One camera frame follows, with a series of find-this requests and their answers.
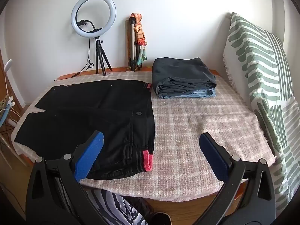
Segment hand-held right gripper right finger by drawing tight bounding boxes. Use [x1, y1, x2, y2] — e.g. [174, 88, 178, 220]
[199, 132, 277, 225]

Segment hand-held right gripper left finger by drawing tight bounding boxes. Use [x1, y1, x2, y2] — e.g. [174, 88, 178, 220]
[26, 131, 106, 225]

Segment black pants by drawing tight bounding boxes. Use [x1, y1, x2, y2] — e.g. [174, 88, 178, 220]
[13, 79, 155, 180]

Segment dark grey pants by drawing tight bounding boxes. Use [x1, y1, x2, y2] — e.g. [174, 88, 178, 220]
[151, 57, 217, 98]

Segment pink plaid blanket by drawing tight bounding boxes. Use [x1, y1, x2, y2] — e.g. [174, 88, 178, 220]
[14, 70, 277, 203]

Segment person's zebra print clothing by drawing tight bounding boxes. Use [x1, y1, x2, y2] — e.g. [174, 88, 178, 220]
[84, 189, 147, 225]

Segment folded blue jeans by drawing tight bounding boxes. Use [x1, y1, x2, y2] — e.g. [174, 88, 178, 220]
[157, 88, 216, 99]

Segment light blue plastic item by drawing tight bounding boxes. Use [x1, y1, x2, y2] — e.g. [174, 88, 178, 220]
[0, 108, 10, 126]

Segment green white patterned pillow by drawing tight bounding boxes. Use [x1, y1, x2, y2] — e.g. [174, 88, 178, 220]
[223, 12, 300, 212]

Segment small black tripod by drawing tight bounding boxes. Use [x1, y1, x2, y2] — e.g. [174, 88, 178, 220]
[94, 37, 112, 76]

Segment colourful patterned scarf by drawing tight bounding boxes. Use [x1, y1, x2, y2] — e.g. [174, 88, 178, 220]
[131, 13, 149, 66]

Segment thin black cable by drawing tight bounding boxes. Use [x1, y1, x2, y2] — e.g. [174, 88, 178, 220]
[71, 39, 95, 78]

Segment white ring light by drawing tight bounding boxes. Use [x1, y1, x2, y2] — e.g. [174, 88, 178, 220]
[71, 0, 116, 38]

